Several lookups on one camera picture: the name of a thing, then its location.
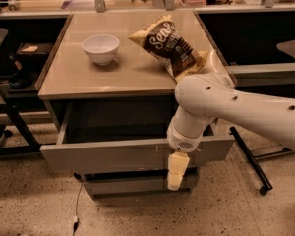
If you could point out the black wheeled stand base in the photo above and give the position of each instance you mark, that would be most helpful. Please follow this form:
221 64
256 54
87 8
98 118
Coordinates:
254 156

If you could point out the grey drawer cabinet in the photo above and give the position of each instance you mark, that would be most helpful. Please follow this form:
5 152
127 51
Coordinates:
133 75

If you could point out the grey drawer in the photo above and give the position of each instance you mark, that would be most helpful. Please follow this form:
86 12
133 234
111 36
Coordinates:
112 136
126 185

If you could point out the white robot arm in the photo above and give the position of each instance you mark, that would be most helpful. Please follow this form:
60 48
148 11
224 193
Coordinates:
202 98

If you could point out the grey bottom drawer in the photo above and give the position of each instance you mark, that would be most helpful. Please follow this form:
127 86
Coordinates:
126 185

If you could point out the grey top drawer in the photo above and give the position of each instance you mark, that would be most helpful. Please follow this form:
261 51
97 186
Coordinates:
112 136

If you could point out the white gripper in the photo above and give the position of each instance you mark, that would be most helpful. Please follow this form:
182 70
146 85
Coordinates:
183 142

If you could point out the brown chip bag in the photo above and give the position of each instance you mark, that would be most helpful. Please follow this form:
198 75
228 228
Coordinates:
164 42

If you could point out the black table frame left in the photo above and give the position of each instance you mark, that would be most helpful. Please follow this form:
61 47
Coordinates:
25 125

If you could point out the white bowl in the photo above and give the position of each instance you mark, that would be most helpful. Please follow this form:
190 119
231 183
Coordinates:
101 49

